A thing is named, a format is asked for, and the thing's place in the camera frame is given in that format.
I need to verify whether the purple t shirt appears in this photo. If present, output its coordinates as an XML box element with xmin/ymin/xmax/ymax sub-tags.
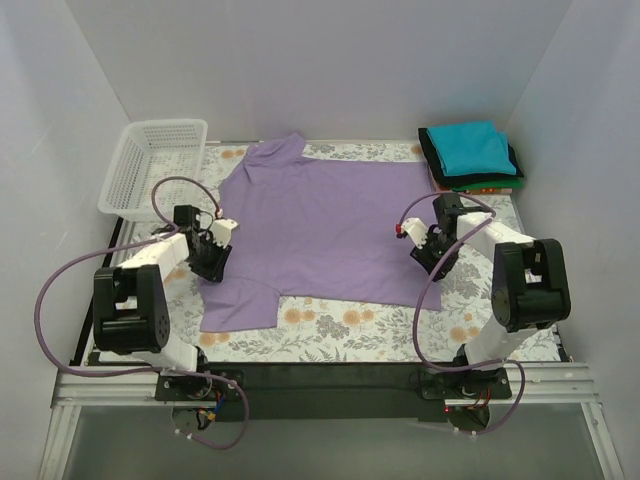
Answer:
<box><xmin>199</xmin><ymin>134</ymin><xmax>441</xmax><ymax>333</ymax></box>

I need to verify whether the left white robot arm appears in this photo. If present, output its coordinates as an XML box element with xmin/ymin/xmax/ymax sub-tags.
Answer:
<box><xmin>93</xmin><ymin>205</ymin><xmax>239</xmax><ymax>372</ymax></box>

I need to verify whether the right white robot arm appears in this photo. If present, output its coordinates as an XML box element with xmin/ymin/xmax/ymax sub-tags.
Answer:
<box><xmin>395</xmin><ymin>193</ymin><xmax>571</xmax><ymax>373</ymax></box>

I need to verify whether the black folded t shirt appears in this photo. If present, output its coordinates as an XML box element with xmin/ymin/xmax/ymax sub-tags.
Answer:
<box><xmin>418</xmin><ymin>128</ymin><xmax>525</xmax><ymax>189</ymax></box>

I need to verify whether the green folded t shirt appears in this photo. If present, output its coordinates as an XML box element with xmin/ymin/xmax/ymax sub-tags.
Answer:
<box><xmin>451</xmin><ymin>177</ymin><xmax>523</xmax><ymax>195</ymax></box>

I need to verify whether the teal folded t shirt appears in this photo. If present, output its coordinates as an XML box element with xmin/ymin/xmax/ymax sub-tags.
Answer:
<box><xmin>426</xmin><ymin>121</ymin><xmax>517</xmax><ymax>177</ymax></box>

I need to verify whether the white plastic basket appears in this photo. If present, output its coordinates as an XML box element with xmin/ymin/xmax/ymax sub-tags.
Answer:
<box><xmin>98</xmin><ymin>119</ymin><xmax>208</xmax><ymax>222</ymax></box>

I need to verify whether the floral table cloth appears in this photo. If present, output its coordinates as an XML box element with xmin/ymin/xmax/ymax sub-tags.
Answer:
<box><xmin>97</xmin><ymin>141</ymin><xmax>557</xmax><ymax>363</ymax></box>

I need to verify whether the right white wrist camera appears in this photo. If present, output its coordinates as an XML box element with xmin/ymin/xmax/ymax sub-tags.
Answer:
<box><xmin>395</xmin><ymin>217</ymin><xmax>428</xmax><ymax>249</ymax></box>

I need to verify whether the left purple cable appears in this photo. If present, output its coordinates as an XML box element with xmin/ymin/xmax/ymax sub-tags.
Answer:
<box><xmin>33</xmin><ymin>176</ymin><xmax>250</xmax><ymax>450</ymax></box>

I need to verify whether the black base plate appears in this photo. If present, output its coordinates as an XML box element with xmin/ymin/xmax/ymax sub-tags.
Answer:
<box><xmin>155</xmin><ymin>362</ymin><xmax>512</xmax><ymax>422</ymax></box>

